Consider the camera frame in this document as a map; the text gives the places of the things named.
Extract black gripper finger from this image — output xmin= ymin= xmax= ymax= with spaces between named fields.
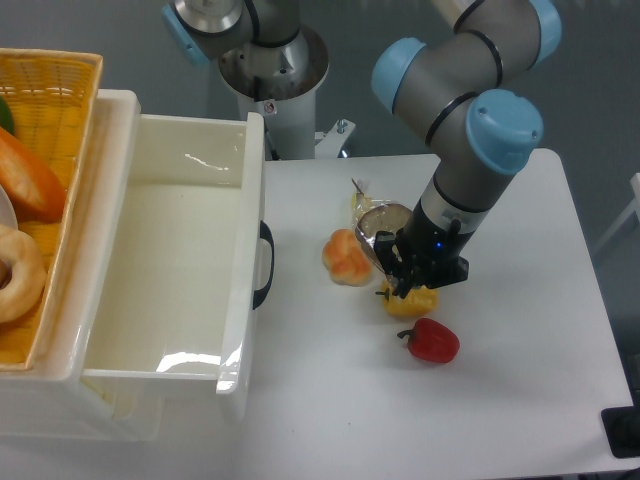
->
xmin=391 ymin=267 xmax=424 ymax=299
xmin=380 ymin=259 xmax=405 ymax=286

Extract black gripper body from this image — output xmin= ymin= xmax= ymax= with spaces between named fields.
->
xmin=374 ymin=205 xmax=470 ymax=289

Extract bagged toast slice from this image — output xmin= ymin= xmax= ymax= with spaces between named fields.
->
xmin=351 ymin=179 xmax=412 ymax=272

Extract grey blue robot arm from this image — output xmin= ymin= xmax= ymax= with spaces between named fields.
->
xmin=161 ymin=1 xmax=562 ymax=297

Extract open white upper drawer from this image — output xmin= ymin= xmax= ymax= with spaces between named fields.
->
xmin=81 ymin=111 xmax=266 ymax=422

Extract white drawer cabinet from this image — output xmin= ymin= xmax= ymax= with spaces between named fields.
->
xmin=1 ymin=89 xmax=163 ymax=441

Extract yellow bell pepper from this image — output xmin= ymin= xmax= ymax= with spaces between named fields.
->
xmin=375 ymin=280 xmax=439 ymax=319

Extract knotted bread roll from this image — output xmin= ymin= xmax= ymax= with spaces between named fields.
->
xmin=322 ymin=229 xmax=372 ymax=287

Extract red bell pepper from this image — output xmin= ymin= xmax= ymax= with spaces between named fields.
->
xmin=396 ymin=318 xmax=460 ymax=364

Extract black device at edge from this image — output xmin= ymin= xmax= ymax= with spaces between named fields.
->
xmin=601 ymin=406 xmax=639 ymax=459

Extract orange baguette loaf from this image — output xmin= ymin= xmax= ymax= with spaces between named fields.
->
xmin=1 ymin=129 xmax=66 ymax=223

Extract beige bagel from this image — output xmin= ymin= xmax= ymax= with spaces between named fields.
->
xmin=1 ymin=225 xmax=47 ymax=323

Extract yellow wicker basket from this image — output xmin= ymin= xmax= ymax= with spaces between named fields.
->
xmin=1 ymin=48 xmax=103 ymax=372

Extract green vegetable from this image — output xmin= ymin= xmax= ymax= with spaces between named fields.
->
xmin=0 ymin=97 xmax=15 ymax=135

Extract black drawer handle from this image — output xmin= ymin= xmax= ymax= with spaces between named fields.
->
xmin=253 ymin=220 xmax=275 ymax=310

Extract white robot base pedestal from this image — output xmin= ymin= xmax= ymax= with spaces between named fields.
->
xmin=218 ymin=25 xmax=356 ymax=160

